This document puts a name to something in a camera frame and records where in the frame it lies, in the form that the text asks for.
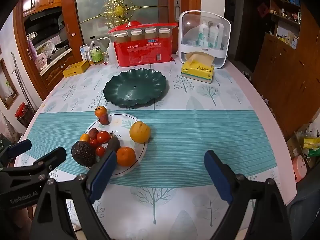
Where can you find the tree print tablecloth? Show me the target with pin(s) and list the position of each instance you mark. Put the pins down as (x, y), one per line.
(180, 142)

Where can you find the green label bottle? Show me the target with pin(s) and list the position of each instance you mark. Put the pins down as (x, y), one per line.
(96, 53)

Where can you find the pink lychee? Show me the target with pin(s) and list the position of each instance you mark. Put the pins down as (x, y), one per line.
(93, 132)

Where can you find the blue white carton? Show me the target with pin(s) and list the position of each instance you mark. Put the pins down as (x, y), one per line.
(84, 51)

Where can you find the wooden framed wall niche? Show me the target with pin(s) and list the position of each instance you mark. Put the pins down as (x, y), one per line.
(8, 87)

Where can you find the dark avocado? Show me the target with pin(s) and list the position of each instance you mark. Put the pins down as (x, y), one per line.
(83, 153)

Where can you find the white cosmetic storage box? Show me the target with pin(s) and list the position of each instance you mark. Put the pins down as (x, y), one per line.
(186, 47)

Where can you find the brown wooden cabinet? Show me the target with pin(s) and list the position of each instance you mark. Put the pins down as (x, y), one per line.
(282, 85)

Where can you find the purple hanging cloth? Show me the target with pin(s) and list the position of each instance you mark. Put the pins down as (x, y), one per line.
(32, 50)

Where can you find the metal pole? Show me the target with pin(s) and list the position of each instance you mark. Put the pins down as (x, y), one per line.
(18, 75)

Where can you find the large yellow orange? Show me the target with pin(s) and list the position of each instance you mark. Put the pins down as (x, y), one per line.
(140, 132)

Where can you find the red door decoration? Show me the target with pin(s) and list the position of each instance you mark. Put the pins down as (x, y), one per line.
(263, 10)

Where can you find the gold door ornament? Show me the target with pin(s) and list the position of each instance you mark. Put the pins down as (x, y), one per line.
(118, 10)

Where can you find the white floral plate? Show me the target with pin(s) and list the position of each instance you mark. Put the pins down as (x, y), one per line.
(122, 125)

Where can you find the white squeeze bottle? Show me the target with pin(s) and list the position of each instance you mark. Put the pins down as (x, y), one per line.
(112, 53)

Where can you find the large red tomato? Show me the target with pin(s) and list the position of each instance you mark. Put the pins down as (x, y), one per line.
(103, 137)

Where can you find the dark green scalloped plate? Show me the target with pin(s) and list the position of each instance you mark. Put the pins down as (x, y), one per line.
(135, 87)

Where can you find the frosted glass sliding door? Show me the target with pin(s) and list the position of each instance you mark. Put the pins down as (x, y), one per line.
(95, 2)

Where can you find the small clear jar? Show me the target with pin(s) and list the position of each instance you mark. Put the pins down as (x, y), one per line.
(105, 58)

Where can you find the small orange kumquat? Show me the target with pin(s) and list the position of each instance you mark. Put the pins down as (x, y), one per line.
(85, 138)

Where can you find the orange tangerine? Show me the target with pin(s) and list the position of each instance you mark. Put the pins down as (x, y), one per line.
(126, 156)

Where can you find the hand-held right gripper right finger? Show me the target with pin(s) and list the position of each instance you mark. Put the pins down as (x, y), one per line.
(217, 177)

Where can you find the pink plastic stool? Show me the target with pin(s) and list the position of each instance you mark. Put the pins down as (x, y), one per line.
(300, 168)

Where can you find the red plastic package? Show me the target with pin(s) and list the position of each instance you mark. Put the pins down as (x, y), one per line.
(142, 53)

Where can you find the yellow flat box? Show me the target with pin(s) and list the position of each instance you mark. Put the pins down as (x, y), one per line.
(75, 69)

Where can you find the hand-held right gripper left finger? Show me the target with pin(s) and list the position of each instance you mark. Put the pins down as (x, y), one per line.
(102, 175)

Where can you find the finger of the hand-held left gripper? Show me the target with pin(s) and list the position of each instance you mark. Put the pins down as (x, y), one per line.
(53, 157)
(21, 147)

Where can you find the white lid jar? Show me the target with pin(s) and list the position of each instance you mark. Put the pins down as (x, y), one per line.
(136, 35)
(122, 37)
(150, 34)
(164, 33)

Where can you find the wooden wall shelf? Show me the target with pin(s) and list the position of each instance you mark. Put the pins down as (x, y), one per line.
(287, 17)

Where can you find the white teal bottle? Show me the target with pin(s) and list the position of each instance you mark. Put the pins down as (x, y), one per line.
(203, 35)

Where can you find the red lid bin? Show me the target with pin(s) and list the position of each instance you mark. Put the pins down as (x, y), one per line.
(23, 113)

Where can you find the yellow tissue pack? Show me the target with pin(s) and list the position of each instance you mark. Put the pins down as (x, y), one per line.
(198, 71)

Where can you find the small orange persimmon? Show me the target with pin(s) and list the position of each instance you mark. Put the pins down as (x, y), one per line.
(100, 111)

